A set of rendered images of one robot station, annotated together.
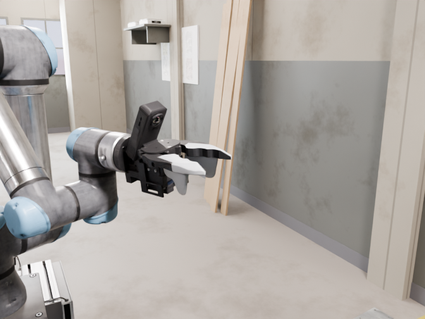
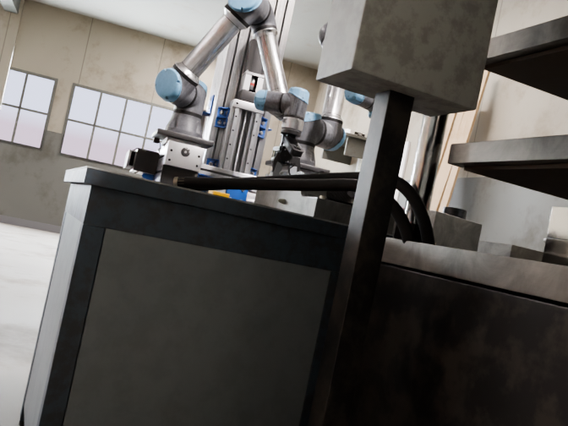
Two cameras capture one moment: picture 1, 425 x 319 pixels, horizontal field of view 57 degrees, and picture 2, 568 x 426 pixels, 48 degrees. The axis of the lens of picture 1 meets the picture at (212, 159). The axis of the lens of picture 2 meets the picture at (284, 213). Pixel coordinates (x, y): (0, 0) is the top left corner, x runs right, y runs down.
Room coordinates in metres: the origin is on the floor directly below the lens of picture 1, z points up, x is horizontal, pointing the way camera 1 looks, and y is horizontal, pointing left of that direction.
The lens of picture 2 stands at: (-1.82, 0.03, 0.74)
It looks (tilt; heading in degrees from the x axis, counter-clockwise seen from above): 2 degrees up; 11
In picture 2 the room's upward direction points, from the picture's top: 12 degrees clockwise
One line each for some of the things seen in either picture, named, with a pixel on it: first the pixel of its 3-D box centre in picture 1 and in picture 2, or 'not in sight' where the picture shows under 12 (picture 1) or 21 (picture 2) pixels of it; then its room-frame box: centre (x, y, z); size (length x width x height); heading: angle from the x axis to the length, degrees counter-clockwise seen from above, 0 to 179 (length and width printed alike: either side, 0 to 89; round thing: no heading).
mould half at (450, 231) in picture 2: not in sight; (397, 225); (0.48, 0.06, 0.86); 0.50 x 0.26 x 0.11; 51
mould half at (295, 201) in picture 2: not in sight; (319, 201); (0.21, 0.32, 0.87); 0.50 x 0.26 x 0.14; 33
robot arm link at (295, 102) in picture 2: not in sight; (296, 104); (0.39, 0.50, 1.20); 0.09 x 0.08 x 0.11; 81
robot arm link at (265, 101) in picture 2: not in sight; (272, 102); (0.43, 0.59, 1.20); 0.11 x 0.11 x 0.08; 81
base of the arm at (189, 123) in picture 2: not in sight; (185, 125); (0.60, 0.97, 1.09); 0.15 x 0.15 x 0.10
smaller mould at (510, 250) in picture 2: not in sight; (506, 254); (0.67, -0.35, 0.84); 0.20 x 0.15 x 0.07; 33
